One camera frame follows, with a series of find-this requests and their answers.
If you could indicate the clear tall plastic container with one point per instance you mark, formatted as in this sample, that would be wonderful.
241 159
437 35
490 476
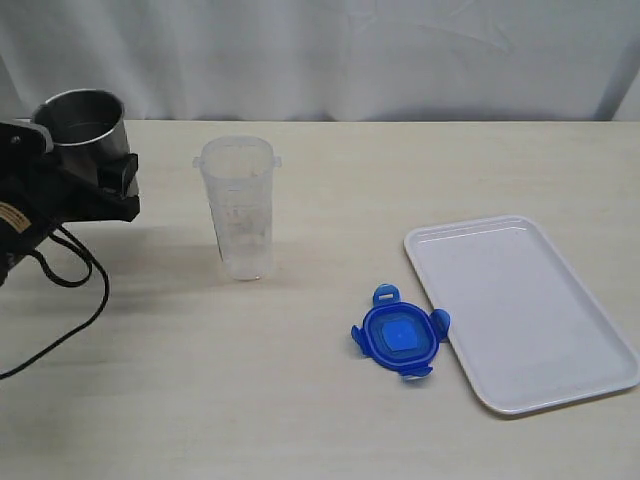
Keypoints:
237 173

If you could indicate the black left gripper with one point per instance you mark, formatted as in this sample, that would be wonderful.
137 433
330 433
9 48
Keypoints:
37 194

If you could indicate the stainless steel cup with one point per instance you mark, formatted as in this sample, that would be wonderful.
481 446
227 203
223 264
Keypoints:
86 127

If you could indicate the blue plastic snap lid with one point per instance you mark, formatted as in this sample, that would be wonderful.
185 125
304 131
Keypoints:
400 336

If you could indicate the white fabric backdrop curtain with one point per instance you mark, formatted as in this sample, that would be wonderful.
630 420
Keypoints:
328 60

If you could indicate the white rectangular plastic tray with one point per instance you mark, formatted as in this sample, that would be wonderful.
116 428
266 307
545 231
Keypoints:
527 332

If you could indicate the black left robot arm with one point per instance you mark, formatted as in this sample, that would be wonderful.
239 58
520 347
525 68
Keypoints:
14 248

